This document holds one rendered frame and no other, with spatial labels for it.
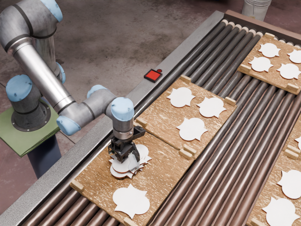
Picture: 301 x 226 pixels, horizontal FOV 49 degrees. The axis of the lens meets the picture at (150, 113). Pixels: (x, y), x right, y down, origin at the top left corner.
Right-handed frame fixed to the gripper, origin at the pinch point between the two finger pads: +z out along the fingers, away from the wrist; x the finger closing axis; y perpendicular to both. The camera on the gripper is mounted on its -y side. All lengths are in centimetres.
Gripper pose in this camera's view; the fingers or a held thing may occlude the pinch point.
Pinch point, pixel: (127, 159)
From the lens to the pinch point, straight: 138.6
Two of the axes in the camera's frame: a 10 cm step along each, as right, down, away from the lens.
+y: -6.3, 5.6, -5.4
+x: 7.8, 4.9, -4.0
